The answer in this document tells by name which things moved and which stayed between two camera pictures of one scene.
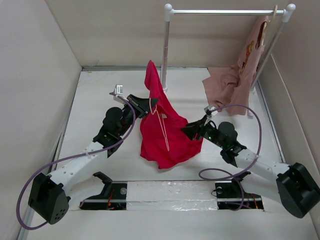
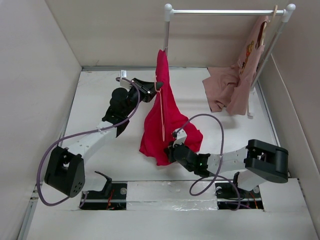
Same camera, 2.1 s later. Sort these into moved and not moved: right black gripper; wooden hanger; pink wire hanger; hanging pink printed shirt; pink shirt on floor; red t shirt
Moved: red t shirt; pink wire hanger; right black gripper
Not moved: hanging pink printed shirt; pink shirt on floor; wooden hanger
